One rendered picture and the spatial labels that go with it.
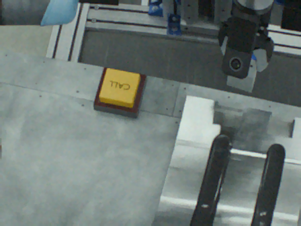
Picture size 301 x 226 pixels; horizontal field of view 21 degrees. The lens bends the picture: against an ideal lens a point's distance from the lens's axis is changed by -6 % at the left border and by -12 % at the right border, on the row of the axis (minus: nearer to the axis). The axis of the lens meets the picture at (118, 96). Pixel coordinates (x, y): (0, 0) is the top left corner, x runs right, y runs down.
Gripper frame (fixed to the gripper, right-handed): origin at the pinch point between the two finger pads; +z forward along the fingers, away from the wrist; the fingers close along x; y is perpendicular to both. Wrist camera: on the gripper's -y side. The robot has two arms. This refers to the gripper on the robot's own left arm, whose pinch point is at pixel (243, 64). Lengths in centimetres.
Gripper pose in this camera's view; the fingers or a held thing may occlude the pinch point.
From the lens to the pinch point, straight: 143.9
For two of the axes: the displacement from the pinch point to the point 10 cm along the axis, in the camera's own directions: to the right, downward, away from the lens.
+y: 3.4, -8.4, 4.2
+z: 0.5, 4.7, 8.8
